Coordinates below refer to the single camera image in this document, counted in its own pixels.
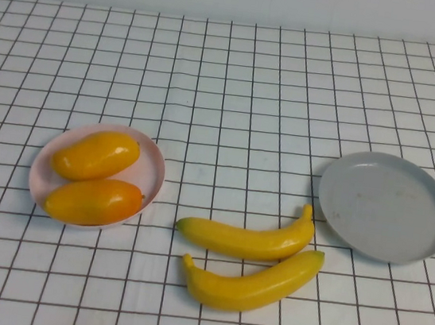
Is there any yellow banana with green tip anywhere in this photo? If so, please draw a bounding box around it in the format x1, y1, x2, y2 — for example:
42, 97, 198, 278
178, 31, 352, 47
173, 187, 320, 269

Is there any plain yellow mango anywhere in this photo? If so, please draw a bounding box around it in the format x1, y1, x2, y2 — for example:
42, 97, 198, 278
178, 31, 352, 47
47, 123, 144, 189

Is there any yellow plastic banana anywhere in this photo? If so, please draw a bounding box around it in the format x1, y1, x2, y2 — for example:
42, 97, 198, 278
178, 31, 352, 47
176, 233, 327, 324

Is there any mango with orange blush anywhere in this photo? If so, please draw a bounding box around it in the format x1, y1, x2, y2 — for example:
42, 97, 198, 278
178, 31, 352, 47
41, 170, 148, 234

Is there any grey round plate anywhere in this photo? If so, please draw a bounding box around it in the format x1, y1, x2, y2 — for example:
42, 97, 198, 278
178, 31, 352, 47
310, 145, 435, 271

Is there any pink round plate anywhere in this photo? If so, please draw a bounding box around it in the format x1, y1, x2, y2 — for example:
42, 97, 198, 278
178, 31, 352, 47
23, 113, 173, 239

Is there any white black-grid tablecloth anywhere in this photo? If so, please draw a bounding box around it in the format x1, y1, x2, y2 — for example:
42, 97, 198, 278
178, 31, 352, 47
0, 0, 435, 325

